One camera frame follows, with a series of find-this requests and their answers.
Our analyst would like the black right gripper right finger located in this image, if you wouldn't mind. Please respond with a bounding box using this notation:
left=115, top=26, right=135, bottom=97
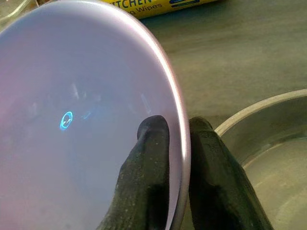
left=188, top=116, right=275, bottom=230

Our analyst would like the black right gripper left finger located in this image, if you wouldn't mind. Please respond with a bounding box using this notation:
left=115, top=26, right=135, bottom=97
left=95, top=115, right=179, bottom=230

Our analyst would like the purple plastic bowl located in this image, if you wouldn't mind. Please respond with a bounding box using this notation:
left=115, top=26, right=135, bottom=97
left=0, top=0, right=192, bottom=230

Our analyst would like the shallow steel plate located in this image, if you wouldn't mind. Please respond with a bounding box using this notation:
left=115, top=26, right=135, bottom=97
left=213, top=89, right=307, bottom=230

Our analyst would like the yellow kitchen wipes pack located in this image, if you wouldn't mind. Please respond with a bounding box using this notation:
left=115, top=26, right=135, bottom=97
left=100, top=0, right=219, bottom=20

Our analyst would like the small steel bowl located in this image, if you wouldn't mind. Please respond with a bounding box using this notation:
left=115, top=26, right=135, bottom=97
left=0, top=0, right=36, bottom=24

